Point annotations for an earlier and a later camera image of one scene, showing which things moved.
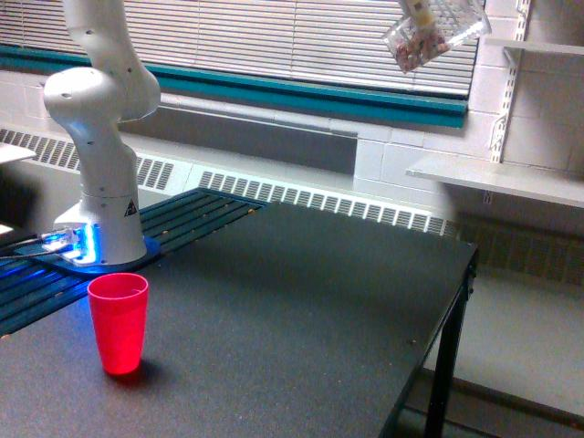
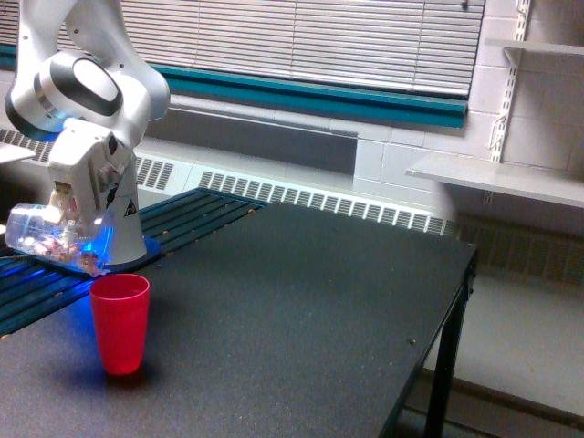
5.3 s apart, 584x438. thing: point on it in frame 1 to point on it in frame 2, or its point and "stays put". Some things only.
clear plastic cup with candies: x=453 y=21 to x=76 y=239
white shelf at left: x=9 y=152 stays put
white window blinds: x=335 y=40 stays put
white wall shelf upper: x=554 y=47 stays put
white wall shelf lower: x=535 y=181 stays put
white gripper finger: x=422 y=12 to x=87 y=164
